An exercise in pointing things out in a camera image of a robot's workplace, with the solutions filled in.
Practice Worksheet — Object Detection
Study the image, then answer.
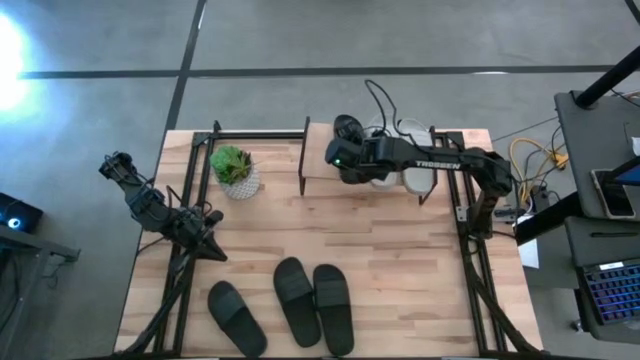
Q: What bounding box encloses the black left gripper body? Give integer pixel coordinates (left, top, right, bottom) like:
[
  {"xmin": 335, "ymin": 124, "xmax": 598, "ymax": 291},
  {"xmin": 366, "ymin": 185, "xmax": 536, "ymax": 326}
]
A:
[{"xmin": 169, "ymin": 207, "xmax": 219, "ymax": 249}]

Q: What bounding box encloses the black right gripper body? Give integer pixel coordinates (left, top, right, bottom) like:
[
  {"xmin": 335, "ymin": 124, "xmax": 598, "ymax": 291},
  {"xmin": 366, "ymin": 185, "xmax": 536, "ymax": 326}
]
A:
[{"xmin": 324, "ymin": 137, "xmax": 381, "ymax": 185}]

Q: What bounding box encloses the grey slide sandal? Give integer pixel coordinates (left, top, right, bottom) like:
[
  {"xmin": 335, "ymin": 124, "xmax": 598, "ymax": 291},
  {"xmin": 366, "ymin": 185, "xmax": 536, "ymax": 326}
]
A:
[
  {"xmin": 399, "ymin": 118, "xmax": 434, "ymax": 196},
  {"xmin": 369, "ymin": 117, "xmax": 402, "ymax": 190}
]

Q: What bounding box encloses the wooden shelf with black legs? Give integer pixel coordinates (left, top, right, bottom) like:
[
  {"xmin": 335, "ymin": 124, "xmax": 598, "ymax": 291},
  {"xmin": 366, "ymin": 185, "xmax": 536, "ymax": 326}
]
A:
[{"xmin": 298, "ymin": 115, "xmax": 441, "ymax": 206}]

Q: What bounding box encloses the green succulent in white pot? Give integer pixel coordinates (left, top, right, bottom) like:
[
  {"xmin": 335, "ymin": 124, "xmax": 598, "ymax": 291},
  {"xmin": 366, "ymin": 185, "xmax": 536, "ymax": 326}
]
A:
[{"xmin": 208, "ymin": 144, "xmax": 262, "ymax": 201}]

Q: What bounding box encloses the grey metal stand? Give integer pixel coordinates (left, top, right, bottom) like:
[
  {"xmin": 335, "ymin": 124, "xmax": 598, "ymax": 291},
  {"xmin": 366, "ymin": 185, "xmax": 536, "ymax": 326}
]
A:
[{"xmin": 0, "ymin": 224, "xmax": 81, "ymax": 360}]

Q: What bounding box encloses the black box with blue light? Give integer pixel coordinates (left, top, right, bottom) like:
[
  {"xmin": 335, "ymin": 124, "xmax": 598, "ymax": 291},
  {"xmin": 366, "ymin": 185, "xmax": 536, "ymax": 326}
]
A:
[{"xmin": 0, "ymin": 192, "xmax": 44, "ymax": 235}]

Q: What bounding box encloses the white paper sheet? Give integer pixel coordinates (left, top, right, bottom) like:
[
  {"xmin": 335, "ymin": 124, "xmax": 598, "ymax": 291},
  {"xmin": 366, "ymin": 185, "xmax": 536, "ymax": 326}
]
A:
[{"xmin": 517, "ymin": 238, "xmax": 540, "ymax": 270}]

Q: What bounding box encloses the black diagonal bar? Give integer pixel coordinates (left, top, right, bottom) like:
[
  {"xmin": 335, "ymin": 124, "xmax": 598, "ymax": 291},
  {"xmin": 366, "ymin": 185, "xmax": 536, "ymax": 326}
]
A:
[{"xmin": 513, "ymin": 192, "xmax": 584, "ymax": 246}]

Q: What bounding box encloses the grey side table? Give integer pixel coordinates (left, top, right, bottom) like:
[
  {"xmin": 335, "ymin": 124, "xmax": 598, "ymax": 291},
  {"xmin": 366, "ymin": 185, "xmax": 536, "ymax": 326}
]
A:
[{"xmin": 553, "ymin": 89, "xmax": 640, "ymax": 221}]

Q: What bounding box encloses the smartphone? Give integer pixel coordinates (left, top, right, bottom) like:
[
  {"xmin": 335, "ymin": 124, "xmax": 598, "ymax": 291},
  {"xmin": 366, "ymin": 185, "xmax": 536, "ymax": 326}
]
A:
[{"xmin": 590, "ymin": 168, "xmax": 636, "ymax": 220}]

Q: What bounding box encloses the black round pole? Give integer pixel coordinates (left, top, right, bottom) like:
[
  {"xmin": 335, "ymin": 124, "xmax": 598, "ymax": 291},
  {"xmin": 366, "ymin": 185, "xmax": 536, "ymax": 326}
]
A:
[{"xmin": 573, "ymin": 44, "xmax": 640, "ymax": 109}]

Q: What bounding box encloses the blue tablet screen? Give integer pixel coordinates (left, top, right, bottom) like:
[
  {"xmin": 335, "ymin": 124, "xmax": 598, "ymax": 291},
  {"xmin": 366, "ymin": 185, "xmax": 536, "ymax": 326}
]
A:
[{"xmin": 619, "ymin": 163, "xmax": 640, "ymax": 187}]

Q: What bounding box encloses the laptop with rainbow keyboard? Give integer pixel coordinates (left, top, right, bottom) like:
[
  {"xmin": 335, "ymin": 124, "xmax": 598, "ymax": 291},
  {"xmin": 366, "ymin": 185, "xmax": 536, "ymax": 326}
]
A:
[{"xmin": 574, "ymin": 259, "xmax": 640, "ymax": 346}]

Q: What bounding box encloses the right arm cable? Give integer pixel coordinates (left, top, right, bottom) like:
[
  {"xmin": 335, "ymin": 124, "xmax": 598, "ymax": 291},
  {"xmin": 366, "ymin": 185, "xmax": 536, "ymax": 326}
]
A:
[{"xmin": 364, "ymin": 78, "xmax": 402, "ymax": 137}]

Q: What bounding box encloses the black aluminium table frame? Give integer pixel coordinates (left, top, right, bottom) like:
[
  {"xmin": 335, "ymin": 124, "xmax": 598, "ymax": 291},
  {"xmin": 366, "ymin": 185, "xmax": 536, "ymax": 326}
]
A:
[{"xmin": 112, "ymin": 119, "xmax": 544, "ymax": 360}]

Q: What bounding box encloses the yellow cable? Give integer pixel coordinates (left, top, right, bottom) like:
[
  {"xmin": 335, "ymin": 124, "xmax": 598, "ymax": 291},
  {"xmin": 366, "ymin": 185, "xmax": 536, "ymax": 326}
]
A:
[{"xmin": 508, "ymin": 137, "xmax": 570, "ymax": 201}]

